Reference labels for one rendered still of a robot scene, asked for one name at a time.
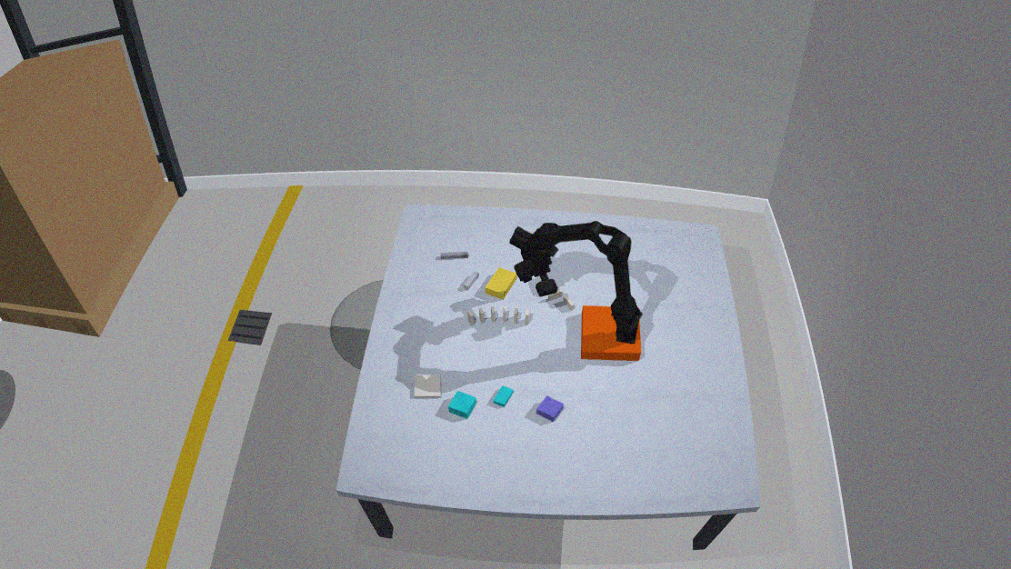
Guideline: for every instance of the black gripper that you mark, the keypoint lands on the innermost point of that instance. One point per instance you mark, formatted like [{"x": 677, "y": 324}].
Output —
[{"x": 546, "y": 286}]

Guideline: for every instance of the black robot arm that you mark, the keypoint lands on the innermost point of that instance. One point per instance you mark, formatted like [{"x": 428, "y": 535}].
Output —
[{"x": 544, "y": 240}]

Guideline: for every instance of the yellow block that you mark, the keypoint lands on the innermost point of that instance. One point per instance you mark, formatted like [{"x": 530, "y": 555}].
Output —
[{"x": 500, "y": 283}]

